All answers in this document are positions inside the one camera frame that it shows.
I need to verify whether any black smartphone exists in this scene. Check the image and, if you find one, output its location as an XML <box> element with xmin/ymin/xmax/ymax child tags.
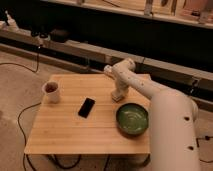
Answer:
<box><xmin>78</xmin><ymin>98</ymin><xmax>95</xmax><ymax>118</ymax></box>

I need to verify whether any black dome object on ledge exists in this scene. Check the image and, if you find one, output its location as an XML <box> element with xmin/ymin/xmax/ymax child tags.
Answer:
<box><xmin>50</xmin><ymin>29</ymin><xmax>69</xmax><ymax>43</ymax></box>

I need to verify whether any white mug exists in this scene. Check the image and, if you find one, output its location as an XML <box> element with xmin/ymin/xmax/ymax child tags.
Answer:
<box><xmin>42</xmin><ymin>81</ymin><xmax>60</xmax><ymax>103</ymax></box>

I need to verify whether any white bottle on table edge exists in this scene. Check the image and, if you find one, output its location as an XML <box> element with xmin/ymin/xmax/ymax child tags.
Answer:
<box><xmin>104</xmin><ymin>65</ymin><xmax>114</xmax><ymax>78</ymax></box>

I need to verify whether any black floor cable left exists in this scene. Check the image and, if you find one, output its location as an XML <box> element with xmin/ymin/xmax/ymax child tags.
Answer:
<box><xmin>17</xmin><ymin>101</ymin><xmax>42</xmax><ymax>171</ymax></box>

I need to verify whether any green ceramic bowl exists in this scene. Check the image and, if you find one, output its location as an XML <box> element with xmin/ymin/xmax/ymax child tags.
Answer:
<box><xmin>116</xmin><ymin>103</ymin><xmax>149</xmax><ymax>136</ymax></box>

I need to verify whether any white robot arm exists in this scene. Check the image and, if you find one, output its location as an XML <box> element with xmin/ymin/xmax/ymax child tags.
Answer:
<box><xmin>112</xmin><ymin>58</ymin><xmax>201</xmax><ymax>171</ymax></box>

